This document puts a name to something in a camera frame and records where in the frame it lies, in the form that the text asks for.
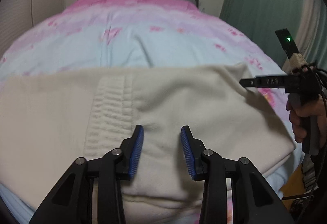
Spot pink floral duvet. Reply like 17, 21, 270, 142
0, 0, 307, 224

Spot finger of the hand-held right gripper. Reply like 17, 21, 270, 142
240, 75, 287, 89

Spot white louvered wardrobe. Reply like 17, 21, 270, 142
0, 0, 68, 53

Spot beige curtain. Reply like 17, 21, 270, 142
294, 0, 327, 71

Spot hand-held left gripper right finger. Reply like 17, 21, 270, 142
180, 126, 292, 224

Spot cream pants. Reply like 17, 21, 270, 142
0, 63, 296, 210

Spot person's right hand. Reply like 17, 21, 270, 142
286, 98, 327, 143

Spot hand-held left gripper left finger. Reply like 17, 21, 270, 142
29, 124, 144, 224

